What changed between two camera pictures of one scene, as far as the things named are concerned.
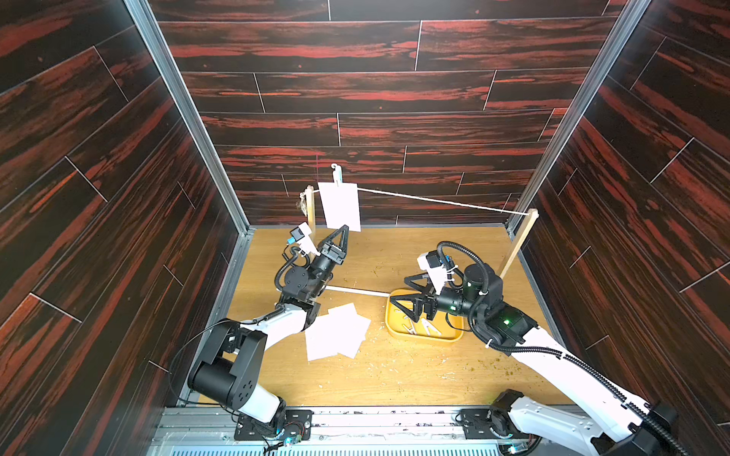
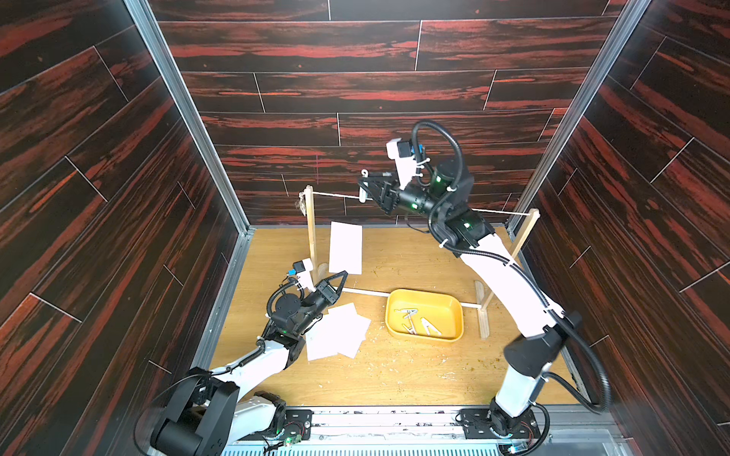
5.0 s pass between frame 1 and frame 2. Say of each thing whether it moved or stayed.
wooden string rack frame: stayed
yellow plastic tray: stayed
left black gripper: moved
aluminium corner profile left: stayed
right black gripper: moved
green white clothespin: moved
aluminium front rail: stayed
